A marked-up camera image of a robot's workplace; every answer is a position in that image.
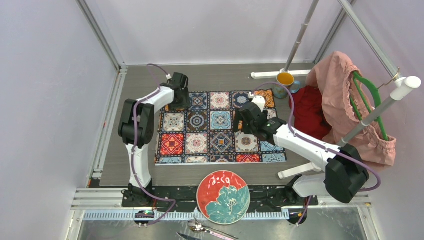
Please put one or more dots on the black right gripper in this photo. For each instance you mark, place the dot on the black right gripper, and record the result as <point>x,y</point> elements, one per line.
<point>239,117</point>

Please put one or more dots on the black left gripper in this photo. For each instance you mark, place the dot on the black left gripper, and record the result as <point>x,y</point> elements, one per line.
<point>185,103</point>

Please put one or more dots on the colourful patterned placemat cloth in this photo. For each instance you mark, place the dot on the colourful patterned placemat cloth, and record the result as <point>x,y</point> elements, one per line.
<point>202,134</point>

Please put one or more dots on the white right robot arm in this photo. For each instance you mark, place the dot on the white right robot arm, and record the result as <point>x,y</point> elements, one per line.
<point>343,172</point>

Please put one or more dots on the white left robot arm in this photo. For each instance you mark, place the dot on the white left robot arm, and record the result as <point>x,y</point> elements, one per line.
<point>136,128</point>

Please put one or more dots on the blue mug with yellow inside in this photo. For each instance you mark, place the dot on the blue mug with yellow inside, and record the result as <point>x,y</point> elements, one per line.
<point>288,81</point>

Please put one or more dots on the red cloth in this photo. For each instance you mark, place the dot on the red cloth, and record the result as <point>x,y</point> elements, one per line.
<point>308,113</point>

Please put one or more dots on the red plate with teal flower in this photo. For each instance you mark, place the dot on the red plate with teal flower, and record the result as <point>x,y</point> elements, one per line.
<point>223,197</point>

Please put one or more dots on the pink fabric garment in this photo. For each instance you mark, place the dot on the pink fabric garment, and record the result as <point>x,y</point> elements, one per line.
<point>342,102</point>

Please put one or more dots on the metal spoon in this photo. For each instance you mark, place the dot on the metal spoon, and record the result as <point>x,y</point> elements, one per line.
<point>197,227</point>

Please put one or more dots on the metal knife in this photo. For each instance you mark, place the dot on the metal knife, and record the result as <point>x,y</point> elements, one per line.
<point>186,237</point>

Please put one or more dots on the white and grey clothes rack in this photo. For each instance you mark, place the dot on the white and grey clothes rack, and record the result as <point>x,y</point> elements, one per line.
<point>404,85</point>

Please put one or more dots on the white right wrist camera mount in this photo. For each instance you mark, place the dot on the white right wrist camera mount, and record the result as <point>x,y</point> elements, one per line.
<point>258,100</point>

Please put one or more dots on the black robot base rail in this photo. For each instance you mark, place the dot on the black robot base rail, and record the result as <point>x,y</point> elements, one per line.
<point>263,198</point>

